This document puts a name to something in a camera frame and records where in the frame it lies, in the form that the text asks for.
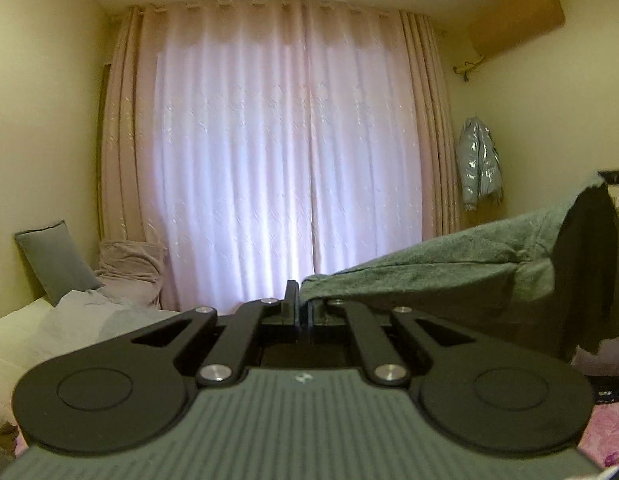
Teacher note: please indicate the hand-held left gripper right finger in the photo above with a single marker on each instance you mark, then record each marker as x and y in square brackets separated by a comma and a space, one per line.
[324, 327]

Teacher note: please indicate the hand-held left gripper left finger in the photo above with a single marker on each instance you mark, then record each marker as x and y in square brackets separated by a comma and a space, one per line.
[292, 300]

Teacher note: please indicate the grey-green fleece garment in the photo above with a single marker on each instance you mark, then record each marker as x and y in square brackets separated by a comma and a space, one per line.
[439, 265]

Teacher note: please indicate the pink curtain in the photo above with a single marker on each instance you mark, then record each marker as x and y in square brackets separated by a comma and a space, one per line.
[369, 150]
[214, 160]

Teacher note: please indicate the pink pillow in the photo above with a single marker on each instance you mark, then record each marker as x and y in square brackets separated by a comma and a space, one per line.
[132, 270]

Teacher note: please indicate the pink and grey quilt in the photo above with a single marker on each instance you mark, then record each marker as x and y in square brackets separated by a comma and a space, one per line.
[84, 317]

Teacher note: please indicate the silver puffer jacket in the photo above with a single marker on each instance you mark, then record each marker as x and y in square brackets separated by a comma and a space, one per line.
[477, 165]

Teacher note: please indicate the grey pillow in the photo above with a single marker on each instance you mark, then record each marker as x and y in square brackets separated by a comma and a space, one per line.
[57, 260]

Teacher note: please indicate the dark cloth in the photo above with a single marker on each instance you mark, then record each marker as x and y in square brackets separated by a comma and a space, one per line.
[592, 270]

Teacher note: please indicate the cream padded headboard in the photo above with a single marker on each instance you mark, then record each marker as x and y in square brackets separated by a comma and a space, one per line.
[9, 340]

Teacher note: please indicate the air conditioner pipe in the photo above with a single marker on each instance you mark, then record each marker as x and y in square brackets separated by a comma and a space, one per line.
[467, 67]

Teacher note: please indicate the pink floral blanket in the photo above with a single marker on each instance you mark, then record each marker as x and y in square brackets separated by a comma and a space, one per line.
[609, 430]

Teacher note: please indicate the covered wall air conditioner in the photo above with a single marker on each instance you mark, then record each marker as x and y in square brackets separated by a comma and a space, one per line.
[514, 17]

